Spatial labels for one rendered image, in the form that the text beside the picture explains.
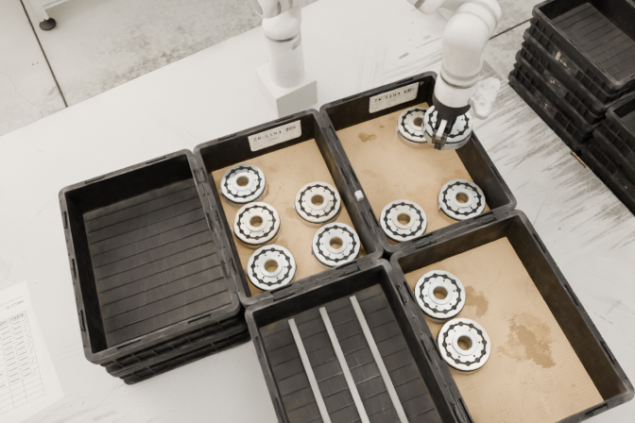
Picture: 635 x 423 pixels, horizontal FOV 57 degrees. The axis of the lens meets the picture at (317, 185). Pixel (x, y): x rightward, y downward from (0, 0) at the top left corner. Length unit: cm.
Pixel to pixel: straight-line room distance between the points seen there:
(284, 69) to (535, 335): 85
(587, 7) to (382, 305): 149
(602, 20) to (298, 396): 170
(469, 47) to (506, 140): 70
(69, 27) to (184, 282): 204
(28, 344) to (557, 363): 114
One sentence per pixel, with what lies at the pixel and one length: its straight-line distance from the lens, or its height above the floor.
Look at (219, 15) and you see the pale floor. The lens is 297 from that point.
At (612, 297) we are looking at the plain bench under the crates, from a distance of 152.
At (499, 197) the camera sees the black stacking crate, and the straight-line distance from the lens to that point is 131.
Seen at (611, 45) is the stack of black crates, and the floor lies 49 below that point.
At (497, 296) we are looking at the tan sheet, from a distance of 129.
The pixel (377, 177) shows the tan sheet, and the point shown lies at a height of 83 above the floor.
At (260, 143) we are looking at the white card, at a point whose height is 88.
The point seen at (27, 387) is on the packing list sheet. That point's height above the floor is 70.
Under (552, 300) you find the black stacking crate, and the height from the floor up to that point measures 86.
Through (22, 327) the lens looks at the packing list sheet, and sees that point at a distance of 155.
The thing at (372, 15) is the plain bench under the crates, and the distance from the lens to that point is 189.
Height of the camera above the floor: 201
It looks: 60 degrees down
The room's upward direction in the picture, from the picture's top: 4 degrees counter-clockwise
